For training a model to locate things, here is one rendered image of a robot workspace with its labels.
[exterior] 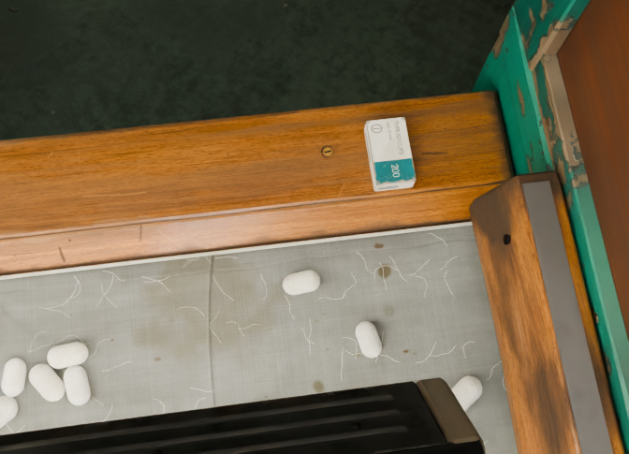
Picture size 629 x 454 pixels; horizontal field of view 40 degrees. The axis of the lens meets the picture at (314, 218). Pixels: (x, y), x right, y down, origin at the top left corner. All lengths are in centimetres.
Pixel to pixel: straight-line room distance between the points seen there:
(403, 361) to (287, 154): 21
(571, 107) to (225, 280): 32
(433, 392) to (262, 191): 38
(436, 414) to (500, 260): 32
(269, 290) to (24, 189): 23
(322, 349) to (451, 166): 20
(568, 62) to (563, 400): 25
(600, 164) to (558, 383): 16
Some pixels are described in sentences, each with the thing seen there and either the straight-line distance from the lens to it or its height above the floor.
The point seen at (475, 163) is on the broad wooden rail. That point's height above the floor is 76.
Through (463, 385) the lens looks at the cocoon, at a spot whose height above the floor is 76.
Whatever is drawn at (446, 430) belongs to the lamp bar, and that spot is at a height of 110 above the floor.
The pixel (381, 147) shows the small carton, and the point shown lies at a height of 79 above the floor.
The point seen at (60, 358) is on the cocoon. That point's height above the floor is 76.
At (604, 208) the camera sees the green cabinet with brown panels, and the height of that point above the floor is 89.
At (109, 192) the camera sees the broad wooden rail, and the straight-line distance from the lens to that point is 77.
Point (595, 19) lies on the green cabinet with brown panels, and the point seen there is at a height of 95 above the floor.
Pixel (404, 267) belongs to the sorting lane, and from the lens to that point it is 77.
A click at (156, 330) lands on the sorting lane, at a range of 75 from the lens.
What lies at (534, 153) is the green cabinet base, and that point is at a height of 81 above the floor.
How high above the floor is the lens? 147
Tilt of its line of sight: 71 degrees down
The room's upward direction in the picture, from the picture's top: 8 degrees clockwise
